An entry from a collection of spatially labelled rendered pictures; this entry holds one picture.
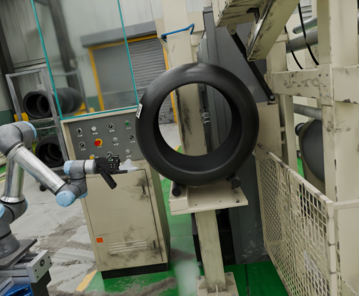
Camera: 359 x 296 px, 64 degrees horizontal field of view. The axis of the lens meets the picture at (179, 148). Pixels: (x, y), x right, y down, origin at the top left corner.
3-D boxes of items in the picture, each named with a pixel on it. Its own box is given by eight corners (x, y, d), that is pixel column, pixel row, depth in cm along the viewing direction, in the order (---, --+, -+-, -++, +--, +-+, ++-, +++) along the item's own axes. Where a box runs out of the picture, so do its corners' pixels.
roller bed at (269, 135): (248, 152, 181) (243, 105, 174) (272, 148, 180) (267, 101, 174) (256, 160, 162) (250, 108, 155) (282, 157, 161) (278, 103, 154)
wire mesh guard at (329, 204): (264, 245, 184) (252, 140, 169) (267, 245, 184) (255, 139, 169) (336, 393, 97) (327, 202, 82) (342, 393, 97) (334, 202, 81)
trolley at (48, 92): (73, 168, 601) (50, 74, 558) (102, 165, 593) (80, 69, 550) (37, 193, 472) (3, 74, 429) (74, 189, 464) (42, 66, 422)
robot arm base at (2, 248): (-23, 261, 138) (-29, 242, 136) (1, 243, 153) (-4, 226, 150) (5, 259, 135) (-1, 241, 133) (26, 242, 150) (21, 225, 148)
